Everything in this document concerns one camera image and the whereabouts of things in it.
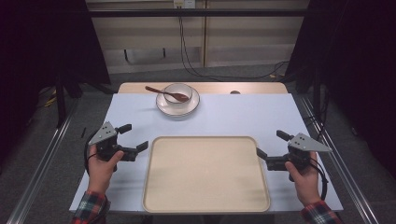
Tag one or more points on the beige rectangular tray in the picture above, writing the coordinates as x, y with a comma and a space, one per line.
205, 174

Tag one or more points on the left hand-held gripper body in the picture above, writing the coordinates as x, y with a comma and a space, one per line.
107, 137

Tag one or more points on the small black stick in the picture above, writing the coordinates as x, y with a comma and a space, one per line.
83, 132

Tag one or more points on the white plate with dark rim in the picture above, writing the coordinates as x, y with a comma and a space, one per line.
177, 110

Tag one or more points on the black horizontal metal bar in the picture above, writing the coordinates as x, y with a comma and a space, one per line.
199, 12

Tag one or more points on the white table mat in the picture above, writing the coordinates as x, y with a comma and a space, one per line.
224, 118

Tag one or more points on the white wall socket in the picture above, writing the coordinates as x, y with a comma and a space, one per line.
185, 3

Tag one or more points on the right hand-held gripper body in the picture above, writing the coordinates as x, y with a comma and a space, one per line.
303, 144

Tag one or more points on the small brown round knob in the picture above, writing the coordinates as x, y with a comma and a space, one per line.
235, 92

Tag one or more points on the person's left hand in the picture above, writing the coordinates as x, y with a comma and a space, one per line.
99, 174

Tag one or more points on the white bowl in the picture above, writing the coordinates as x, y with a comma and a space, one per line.
185, 88

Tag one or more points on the brown wooden spoon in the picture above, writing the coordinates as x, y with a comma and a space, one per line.
158, 91

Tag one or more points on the black metal stand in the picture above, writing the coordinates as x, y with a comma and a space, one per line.
61, 102

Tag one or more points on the person's right hand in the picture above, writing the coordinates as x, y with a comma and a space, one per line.
306, 183

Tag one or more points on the black curtain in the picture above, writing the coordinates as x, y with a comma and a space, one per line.
358, 62
46, 40

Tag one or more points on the aluminium floor rail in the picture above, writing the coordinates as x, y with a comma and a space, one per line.
43, 158
342, 155

